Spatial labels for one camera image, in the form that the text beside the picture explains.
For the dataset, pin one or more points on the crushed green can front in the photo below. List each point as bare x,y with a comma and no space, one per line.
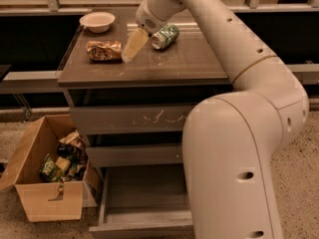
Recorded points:
165,37

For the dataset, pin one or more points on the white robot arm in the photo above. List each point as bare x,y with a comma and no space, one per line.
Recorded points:
228,140

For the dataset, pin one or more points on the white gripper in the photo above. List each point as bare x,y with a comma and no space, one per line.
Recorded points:
145,18

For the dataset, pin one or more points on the white paper bowl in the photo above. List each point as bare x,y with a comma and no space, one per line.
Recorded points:
98,22

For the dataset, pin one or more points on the cardboard box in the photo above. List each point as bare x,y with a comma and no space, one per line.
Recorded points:
48,201

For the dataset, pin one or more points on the crushed orange can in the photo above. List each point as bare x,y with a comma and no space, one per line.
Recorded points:
104,51

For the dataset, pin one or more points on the green snack bag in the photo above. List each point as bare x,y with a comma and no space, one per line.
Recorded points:
50,171

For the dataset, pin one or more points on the grey top drawer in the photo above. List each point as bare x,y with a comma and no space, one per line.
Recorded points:
129,119

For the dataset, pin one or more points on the yellow sponge in box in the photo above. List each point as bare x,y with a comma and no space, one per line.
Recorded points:
63,163

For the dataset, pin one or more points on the grey open bottom drawer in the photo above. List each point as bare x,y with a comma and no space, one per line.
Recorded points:
143,201

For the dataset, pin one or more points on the grey middle drawer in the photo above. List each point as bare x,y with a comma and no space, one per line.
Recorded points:
128,155

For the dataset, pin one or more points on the grey drawer cabinet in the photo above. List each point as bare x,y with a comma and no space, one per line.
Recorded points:
185,73

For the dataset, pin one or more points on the tan chip bag in box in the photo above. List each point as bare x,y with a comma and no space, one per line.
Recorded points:
73,139

